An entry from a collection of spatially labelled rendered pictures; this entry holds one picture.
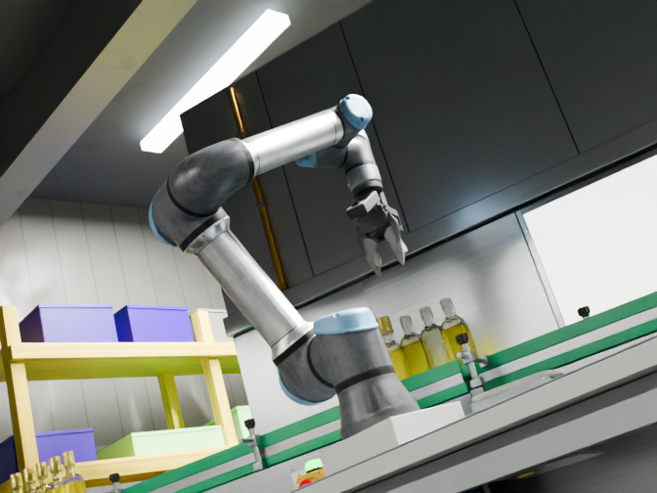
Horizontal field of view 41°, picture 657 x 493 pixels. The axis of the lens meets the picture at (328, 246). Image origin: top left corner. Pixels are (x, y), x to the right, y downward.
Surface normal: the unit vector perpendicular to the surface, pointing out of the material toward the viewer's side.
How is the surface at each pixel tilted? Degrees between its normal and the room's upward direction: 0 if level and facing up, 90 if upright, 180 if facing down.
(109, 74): 180
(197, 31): 180
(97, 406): 90
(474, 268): 90
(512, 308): 90
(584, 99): 90
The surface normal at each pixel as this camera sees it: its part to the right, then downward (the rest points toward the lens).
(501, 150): -0.48, -0.19
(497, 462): -0.73, -0.05
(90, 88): 0.26, 0.90
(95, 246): 0.63, -0.44
